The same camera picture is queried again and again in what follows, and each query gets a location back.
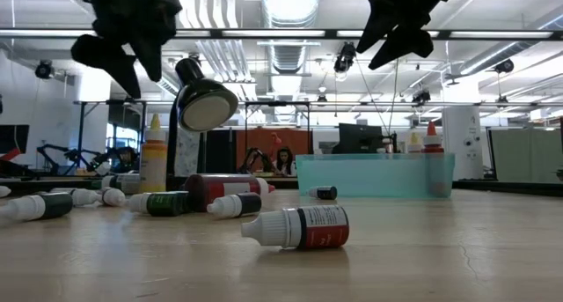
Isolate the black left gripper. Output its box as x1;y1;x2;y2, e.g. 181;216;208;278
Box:
69;0;184;99

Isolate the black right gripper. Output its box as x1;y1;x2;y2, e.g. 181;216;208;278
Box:
355;0;454;71

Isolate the orange-tipped food coloring bottle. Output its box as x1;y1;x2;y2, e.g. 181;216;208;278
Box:
421;121;446;197

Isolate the green-tipped food coloring bottle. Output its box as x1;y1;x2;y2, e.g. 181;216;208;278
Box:
101;173;142;195

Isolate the red-tipped food coloring bottle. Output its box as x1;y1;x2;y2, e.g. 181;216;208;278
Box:
183;173;277;213

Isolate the small dark green dropper bottle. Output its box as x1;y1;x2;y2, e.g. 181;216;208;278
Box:
0;191;75;222

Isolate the small black dropper bottle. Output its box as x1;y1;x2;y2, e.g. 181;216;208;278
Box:
306;185;339;201

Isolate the black-label dropper bottle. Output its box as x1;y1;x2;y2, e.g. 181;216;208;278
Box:
206;192;264;219

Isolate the small red-labelled dropper bottle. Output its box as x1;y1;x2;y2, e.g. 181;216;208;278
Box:
240;204;351;251

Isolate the black desk lamp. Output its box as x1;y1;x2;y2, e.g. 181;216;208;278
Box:
165;57;240;192

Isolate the black computer monitor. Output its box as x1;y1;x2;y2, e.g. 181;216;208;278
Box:
332;122;397;155

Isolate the teal translucent plastic bin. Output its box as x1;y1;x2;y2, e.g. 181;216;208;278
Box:
295;152;457;201

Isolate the white round pillar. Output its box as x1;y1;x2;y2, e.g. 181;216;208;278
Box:
442;106;485;181

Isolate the person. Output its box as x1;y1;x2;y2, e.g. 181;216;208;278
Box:
274;146;298;178

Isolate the grey-green partition panel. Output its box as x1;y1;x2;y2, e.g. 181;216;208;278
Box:
487;128;563;184

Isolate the black overhead camera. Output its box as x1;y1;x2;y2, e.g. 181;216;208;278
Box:
333;41;357;74

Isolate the background black rig frame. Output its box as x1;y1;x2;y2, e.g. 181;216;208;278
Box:
244;100;311;171
72;99;149;171

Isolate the silver ceiling air duct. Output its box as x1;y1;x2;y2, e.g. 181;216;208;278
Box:
259;0;322;118

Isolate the black wall screen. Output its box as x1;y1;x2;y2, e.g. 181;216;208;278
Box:
0;124;31;156

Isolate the orange partition wall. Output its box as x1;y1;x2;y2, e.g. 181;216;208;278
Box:
235;128;314;173

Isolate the black aluminium table frame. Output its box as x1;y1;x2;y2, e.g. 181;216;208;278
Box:
0;176;563;198

